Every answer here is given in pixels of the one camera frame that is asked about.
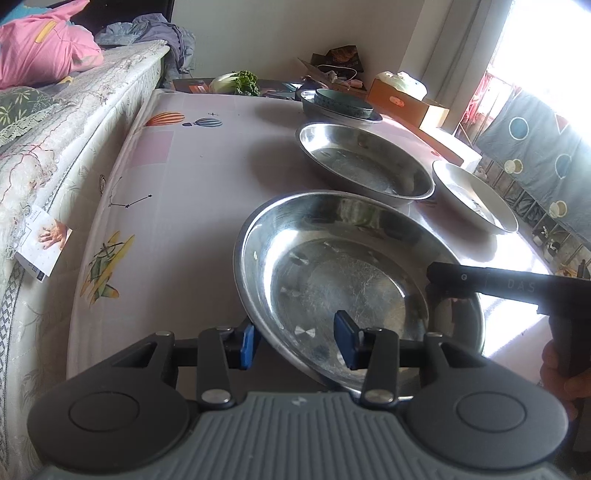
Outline metal drying rack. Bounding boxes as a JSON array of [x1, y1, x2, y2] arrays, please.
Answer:
[[475, 157, 591, 278]]

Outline green leaf-print pillow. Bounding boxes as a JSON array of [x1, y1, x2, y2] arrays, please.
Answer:
[[0, 85, 63, 144]]

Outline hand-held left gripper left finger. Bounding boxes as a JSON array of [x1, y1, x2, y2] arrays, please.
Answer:
[[111, 323, 257, 411]]

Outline pink printed tablecloth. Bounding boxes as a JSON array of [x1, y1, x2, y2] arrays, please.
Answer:
[[67, 88, 561, 393]]

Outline pale plastic bag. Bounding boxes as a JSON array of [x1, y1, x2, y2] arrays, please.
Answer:
[[376, 71, 428, 99]]

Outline white mattress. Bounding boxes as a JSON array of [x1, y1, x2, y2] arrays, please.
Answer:
[[0, 39, 169, 462]]

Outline pink quilt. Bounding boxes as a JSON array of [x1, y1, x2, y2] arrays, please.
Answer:
[[0, 0, 105, 90]]

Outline napa cabbage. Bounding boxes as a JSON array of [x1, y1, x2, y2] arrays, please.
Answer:
[[209, 71, 260, 97]]

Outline person's right hand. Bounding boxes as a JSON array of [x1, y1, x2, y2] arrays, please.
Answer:
[[540, 340, 581, 421]]

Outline dark printed paper bag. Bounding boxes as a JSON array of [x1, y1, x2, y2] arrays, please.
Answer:
[[311, 45, 365, 75]]

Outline mattress paper tag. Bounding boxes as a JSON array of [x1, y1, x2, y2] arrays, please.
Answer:
[[14, 206, 74, 281]]

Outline printed appliance box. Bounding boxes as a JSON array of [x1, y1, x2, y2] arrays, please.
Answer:
[[172, 76, 324, 100]]

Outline pink hanging clothes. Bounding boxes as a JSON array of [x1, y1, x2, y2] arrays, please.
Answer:
[[464, 71, 509, 139]]

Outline orange cardboard box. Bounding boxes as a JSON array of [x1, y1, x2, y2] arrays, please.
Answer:
[[367, 78, 450, 130]]

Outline large stainless steel plate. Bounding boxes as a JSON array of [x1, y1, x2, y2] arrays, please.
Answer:
[[233, 191, 485, 400], [295, 122, 435, 205]]

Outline blue patterned blanket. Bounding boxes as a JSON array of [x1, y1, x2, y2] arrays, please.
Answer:
[[475, 88, 591, 250]]

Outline teal ceramic bowl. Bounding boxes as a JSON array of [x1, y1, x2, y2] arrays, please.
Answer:
[[314, 89, 374, 120]]

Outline white ceramic plate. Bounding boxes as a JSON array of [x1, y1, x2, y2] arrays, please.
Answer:
[[432, 160, 519, 236]]

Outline open cardboard box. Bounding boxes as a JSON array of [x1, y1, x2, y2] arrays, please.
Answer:
[[298, 58, 370, 93]]

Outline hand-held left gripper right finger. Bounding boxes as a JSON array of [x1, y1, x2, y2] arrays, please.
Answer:
[[334, 310, 467, 411]]

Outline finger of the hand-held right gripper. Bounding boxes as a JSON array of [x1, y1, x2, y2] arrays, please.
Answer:
[[426, 262, 485, 302]]

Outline grey curtain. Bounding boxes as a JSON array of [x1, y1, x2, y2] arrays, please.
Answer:
[[399, 0, 513, 88]]

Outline blue-grey clothes pile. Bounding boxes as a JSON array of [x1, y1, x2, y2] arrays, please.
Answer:
[[95, 13, 197, 81]]

